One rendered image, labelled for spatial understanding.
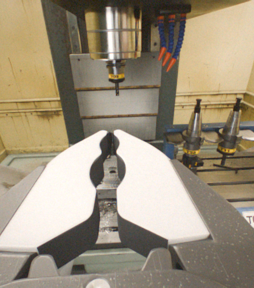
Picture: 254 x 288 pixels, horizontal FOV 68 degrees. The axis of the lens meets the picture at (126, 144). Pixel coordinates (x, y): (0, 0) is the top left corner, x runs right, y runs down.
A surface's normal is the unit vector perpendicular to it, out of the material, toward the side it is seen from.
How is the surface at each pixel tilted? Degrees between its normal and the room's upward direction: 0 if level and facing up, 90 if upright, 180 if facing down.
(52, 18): 90
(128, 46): 90
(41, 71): 90
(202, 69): 90
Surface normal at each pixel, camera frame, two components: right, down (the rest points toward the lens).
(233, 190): -0.03, -0.88
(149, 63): 0.04, 0.48
